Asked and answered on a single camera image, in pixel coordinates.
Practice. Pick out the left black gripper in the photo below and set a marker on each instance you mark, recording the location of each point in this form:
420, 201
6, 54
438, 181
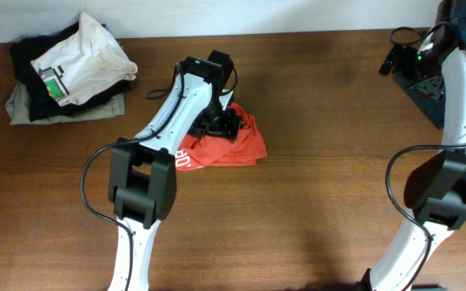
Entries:
230, 124

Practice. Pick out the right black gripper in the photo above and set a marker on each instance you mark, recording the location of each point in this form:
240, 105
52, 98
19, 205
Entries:
401, 69

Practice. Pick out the orange soccer t-shirt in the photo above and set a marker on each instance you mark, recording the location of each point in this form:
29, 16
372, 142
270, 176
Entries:
207, 151

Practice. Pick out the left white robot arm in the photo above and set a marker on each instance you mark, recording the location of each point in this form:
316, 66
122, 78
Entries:
142, 184

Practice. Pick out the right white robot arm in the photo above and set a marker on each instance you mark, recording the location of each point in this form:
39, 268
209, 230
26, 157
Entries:
447, 39

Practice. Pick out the dark navy t-shirt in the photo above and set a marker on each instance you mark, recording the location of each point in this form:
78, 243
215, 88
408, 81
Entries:
435, 192

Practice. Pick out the white folded t-shirt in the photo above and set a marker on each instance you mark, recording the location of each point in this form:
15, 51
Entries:
83, 65

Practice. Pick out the black folded garment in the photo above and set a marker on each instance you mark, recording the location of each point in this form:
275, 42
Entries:
40, 104

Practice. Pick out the beige folded garment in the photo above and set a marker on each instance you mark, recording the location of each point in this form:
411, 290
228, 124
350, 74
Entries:
17, 108

